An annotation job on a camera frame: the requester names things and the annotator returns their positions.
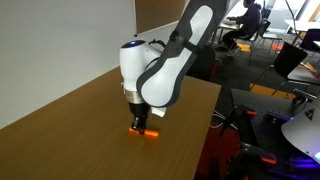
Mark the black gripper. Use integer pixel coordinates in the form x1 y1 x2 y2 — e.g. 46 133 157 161
128 101 151 135

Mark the orange marker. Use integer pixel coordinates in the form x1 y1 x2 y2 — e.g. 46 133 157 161
129 127 160 138

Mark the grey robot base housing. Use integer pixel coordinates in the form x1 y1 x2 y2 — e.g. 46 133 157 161
280 106 320 164

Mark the red cabinet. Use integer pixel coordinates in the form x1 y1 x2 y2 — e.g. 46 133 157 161
199 123 242 180

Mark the black office chair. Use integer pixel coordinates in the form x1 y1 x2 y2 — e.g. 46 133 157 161
186 44 217 82

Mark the black clamp with orange tip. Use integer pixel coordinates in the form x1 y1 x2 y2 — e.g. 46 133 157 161
221 104 258 148
229 143 278 180

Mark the brown cork board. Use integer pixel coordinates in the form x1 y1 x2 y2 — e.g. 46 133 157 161
134 0 188 34

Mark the black perforated breadboard table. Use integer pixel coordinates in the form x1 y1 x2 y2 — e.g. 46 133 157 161
229 88 320 180

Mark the light background desk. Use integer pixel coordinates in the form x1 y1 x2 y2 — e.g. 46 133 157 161
213 18 241 48

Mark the black chair with metal legs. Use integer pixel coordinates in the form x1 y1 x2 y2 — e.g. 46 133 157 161
238 19 272 64

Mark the seated person in dark hoodie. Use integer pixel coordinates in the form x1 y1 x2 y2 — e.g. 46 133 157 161
222 0 263 57

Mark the grey stool chair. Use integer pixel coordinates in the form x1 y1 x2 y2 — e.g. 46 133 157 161
259 31 284 54

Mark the black tilted chair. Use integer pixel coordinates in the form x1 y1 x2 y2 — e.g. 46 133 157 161
249 41 309 98

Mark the grey round-edged table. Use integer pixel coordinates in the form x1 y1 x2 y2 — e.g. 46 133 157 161
287 64 320 85

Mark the white background table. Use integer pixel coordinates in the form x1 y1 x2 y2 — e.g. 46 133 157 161
283 19 320 46

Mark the dark blue chair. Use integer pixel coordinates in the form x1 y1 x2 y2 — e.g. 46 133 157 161
299 28 320 53

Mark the white cable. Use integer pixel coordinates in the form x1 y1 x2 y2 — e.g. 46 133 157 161
209 111 234 130

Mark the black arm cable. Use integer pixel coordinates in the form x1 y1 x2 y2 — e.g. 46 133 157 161
148 38 167 48

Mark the black metal mount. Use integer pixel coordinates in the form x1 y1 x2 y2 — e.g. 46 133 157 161
292 87 318 105

